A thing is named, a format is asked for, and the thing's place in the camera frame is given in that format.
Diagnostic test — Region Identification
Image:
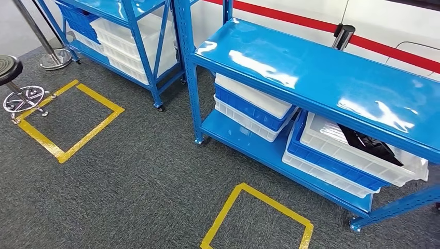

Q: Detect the black stool with chrome base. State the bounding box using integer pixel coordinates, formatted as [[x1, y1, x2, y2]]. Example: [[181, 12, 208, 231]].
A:
[[0, 54, 58, 125]]

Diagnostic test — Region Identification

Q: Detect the yellow floor tape square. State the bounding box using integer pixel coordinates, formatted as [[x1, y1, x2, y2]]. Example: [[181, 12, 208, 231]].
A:
[[200, 182, 314, 249], [17, 79, 126, 164]]

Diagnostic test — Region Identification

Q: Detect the white car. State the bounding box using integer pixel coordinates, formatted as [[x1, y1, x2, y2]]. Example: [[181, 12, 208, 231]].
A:
[[192, 0, 440, 81]]

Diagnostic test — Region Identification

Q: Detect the black curved plastic part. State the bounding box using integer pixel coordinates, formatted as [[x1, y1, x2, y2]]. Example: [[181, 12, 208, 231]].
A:
[[337, 123, 405, 168]]

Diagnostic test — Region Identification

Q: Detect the blue metal shelf rack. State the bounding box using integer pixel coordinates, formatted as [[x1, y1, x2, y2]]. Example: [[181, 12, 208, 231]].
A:
[[36, 0, 188, 113], [172, 0, 440, 233]]

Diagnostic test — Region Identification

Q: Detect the chrome stanchion with round base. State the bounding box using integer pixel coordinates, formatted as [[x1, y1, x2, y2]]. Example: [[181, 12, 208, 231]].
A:
[[12, 0, 73, 71]]

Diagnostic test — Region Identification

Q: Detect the white plastic crate stack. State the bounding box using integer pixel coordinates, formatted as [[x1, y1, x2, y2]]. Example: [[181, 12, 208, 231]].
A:
[[90, 13, 177, 86]]

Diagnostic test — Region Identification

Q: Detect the black stanchion post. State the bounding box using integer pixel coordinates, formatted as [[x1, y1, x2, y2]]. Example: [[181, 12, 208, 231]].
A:
[[332, 24, 356, 50]]

